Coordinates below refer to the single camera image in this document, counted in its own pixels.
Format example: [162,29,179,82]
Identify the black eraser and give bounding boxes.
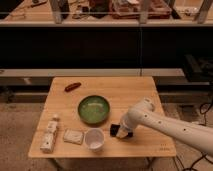
[109,123,134,139]

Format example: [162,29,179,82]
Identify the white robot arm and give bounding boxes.
[116,98,213,157]

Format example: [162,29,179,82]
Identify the white sponge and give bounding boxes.
[63,129,84,145]

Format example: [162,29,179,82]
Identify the white plastic cup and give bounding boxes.
[84,128,105,151]

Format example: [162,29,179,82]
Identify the green bowl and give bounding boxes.
[78,95,110,125]

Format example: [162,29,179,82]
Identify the wooden table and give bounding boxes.
[27,76,177,171]

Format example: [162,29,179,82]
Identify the red sausage toy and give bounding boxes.
[64,82,81,92]

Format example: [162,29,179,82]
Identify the white crumpled bottle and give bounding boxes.
[40,114,60,153]

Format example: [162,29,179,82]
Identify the black box at right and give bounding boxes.
[182,54,213,82]

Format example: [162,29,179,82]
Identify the brown tray on shelf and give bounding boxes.
[109,0,172,19]

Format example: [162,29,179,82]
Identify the black cables on floor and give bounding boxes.
[173,96,213,171]

